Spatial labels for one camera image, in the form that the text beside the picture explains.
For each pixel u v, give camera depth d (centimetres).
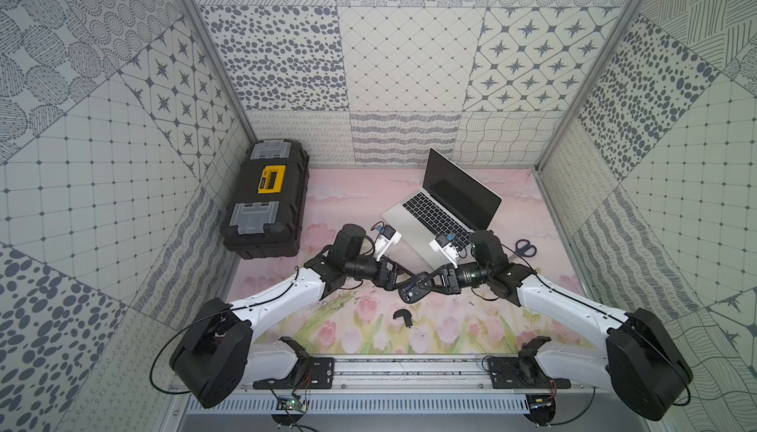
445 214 106
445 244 72
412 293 73
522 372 65
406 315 84
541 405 72
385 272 68
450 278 68
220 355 40
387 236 71
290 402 70
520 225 107
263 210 86
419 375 75
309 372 73
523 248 98
